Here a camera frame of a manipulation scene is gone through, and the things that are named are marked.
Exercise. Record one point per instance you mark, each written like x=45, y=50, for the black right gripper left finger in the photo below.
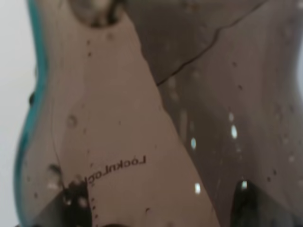
x=70, y=208

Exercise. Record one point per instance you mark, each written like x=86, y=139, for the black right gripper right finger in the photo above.
x=252, y=207

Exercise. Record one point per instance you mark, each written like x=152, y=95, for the smoky transparent plastic bottle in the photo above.
x=164, y=105

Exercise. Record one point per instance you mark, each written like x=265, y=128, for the teal transparent plastic cup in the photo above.
x=42, y=66

